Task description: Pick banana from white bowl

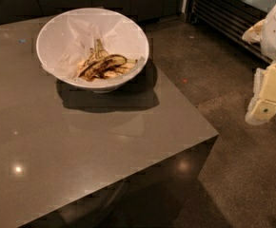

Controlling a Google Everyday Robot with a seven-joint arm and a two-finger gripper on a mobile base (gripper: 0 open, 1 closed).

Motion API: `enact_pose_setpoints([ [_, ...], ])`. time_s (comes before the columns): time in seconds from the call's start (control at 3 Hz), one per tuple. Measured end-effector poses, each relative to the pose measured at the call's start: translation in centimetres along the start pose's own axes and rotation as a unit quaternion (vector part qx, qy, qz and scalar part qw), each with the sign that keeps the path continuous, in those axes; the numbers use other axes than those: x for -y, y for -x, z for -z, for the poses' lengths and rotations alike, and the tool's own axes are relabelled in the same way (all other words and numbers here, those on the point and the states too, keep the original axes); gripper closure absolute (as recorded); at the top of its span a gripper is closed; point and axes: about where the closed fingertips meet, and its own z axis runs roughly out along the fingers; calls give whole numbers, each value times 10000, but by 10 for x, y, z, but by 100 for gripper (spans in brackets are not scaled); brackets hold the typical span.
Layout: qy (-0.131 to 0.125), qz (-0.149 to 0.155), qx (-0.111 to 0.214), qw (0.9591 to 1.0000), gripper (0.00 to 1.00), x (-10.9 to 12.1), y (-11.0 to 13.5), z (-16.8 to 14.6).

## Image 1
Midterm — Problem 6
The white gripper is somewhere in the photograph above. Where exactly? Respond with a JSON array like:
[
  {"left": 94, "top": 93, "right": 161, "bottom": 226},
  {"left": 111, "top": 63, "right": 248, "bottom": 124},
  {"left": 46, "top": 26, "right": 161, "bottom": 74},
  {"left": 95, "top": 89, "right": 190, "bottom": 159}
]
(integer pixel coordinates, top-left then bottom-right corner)
[{"left": 242, "top": 4, "right": 276, "bottom": 125}]

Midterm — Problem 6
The brown banana peel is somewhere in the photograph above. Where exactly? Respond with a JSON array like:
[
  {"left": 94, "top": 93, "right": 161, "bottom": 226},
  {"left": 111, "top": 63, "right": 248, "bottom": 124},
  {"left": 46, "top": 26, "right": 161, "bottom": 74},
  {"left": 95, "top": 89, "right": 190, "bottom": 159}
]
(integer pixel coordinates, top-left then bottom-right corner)
[{"left": 76, "top": 39, "right": 138, "bottom": 82}]

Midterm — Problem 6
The white bowl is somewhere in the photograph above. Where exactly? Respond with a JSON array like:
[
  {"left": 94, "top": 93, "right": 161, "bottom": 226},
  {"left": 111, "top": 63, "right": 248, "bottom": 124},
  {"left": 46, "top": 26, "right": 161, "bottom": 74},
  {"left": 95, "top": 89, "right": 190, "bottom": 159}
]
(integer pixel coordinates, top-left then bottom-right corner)
[{"left": 35, "top": 7, "right": 150, "bottom": 94}]

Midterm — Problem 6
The white paper liner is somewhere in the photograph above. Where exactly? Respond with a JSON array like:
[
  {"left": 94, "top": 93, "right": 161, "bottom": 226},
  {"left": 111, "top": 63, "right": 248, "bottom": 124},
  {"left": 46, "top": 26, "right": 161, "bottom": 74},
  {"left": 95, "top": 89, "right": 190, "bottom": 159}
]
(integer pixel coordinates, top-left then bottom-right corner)
[{"left": 41, "top": 15, "right": 147, "bottom": 81}]

